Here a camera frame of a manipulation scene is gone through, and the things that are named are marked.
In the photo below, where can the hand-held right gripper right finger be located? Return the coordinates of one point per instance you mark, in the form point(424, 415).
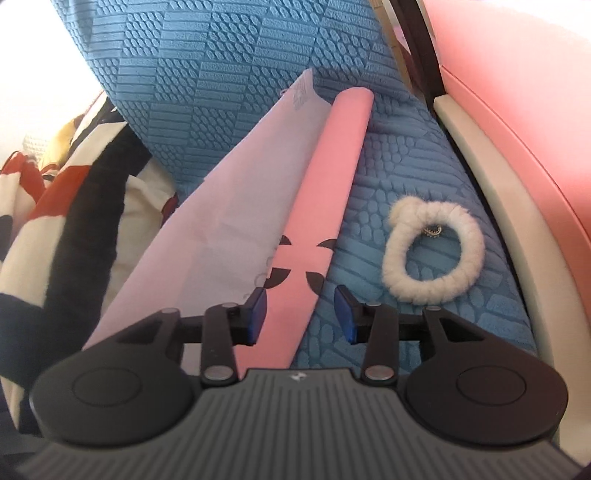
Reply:
point(344, 314)

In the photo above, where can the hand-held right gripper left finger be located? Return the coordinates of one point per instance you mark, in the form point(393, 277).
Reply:
point(258, 314)

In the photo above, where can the red black striped blanket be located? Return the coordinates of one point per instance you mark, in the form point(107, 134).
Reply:
point(87, 221)

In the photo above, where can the small white table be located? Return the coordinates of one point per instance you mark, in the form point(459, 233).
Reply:
point(517, 194)

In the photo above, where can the blue textured mat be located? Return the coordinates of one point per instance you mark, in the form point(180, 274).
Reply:
point(221, 74)

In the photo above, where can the yellow pillow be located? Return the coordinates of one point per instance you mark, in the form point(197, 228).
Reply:
point(67, 131)

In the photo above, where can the pink cardboard box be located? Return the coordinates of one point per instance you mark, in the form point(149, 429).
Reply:
point(531, 83)

